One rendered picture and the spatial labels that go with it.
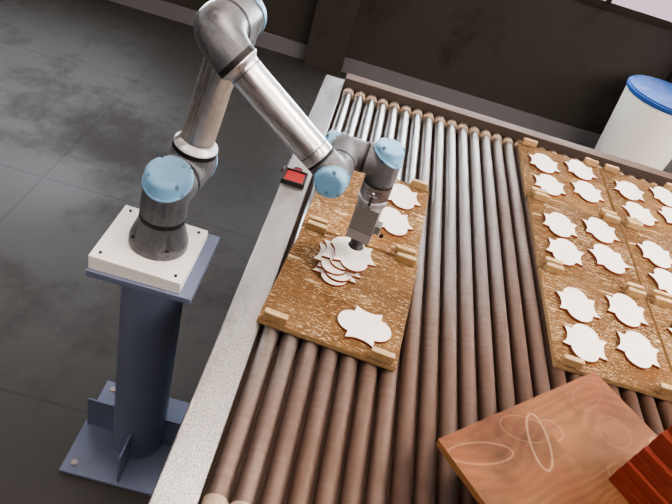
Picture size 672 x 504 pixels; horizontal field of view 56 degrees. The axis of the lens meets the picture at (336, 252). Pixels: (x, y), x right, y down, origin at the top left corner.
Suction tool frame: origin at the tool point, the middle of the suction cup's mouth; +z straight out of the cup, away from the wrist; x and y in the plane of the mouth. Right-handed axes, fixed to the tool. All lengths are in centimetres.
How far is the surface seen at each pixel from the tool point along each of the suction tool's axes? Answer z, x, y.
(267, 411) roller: 9, 2, -54
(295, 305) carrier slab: 7.1, 7.4, -22.8
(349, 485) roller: 9, -19, -62
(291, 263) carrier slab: 7.1, 13.9, -8.6
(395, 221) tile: 6.2, -6.9, 27.2
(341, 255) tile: 2.8, 2.6, -2.7
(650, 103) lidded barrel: 33, -130, 312
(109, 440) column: 100, 55, -23
